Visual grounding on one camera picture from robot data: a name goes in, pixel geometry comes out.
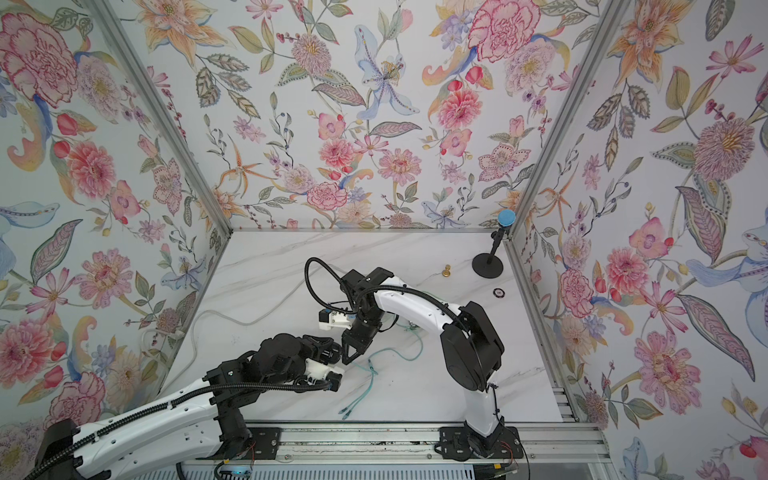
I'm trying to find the white charger teal cable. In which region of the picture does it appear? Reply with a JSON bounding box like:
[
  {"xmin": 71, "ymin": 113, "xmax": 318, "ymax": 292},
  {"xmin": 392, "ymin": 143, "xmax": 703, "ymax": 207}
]
[{"xmin": 337, "ymin": 323, "xmax": 426, "ymax": 420}]

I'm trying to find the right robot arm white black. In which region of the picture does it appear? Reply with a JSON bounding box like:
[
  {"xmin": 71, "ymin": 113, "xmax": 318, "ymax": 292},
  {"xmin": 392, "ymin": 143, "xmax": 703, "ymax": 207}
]
[{"xmin": 304, "ymin": 257, "xmax": 505, "ymax": 451}]

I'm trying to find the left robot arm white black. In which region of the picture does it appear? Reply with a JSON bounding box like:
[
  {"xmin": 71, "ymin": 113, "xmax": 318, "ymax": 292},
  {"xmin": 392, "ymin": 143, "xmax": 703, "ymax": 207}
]
[{"xmin": 27, "ymin": 333, "xmax": 343, "ymax": 479}]

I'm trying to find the blue microphone on black stand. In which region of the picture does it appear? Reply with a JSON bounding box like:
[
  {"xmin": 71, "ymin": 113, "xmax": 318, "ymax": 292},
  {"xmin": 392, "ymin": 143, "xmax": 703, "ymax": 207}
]
[{"xmin": 472, "ymin": 209, "xmax": 517, "ymax": 279}]

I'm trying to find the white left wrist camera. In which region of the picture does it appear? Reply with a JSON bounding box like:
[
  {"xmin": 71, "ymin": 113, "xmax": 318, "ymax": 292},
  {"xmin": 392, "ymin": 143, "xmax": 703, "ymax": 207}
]
[{"xmin": 303, "ymin": 359, "xmax": 345, "ymax": 392}]

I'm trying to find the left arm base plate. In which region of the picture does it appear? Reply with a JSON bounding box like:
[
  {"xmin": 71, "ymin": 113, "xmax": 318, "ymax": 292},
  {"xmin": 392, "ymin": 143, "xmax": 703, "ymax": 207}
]
[{"xmin": 217, "ymin": 427, "xmax": 282, "ymax": 461}]

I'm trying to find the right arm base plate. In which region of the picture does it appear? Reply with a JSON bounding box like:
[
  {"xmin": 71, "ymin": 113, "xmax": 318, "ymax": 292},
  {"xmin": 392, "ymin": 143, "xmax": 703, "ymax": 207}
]
[{"xmin": 434, "ymin": 424, "xmax": 525, "ymax": 462}]

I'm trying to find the aluminium rail front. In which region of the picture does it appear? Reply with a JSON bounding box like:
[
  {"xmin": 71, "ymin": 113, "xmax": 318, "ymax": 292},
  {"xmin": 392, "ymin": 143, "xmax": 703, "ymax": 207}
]
[{"xmin": 237, "ymin": 422, "xmax": 611, "ymax": 465}]

